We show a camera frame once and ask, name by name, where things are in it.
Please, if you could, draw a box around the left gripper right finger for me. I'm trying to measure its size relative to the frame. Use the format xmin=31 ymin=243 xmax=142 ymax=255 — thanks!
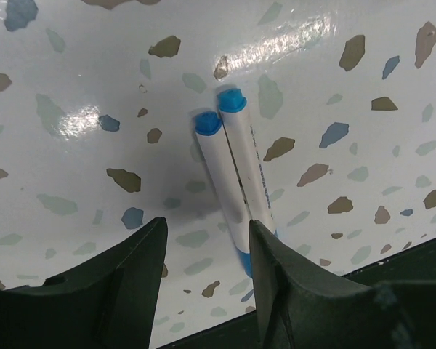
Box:
xmin=249 ymin=220 xmax=436 ymax=348

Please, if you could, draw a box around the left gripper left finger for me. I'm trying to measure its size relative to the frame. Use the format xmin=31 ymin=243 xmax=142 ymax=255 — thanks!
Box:
xmin=0 ymin=217 xmax=168 ymax=348

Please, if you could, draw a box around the white blue-capped marker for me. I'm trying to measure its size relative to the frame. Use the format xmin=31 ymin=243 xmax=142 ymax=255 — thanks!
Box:
xmin=217 ymin=88 xmax=278 ymax=235
xmin=194 ymin=111 xmax=252 ymax=277

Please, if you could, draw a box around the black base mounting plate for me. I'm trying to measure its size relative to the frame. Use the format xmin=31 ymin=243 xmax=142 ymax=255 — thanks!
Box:
xmin=172 ymin=229 xmax=436 ymax=348

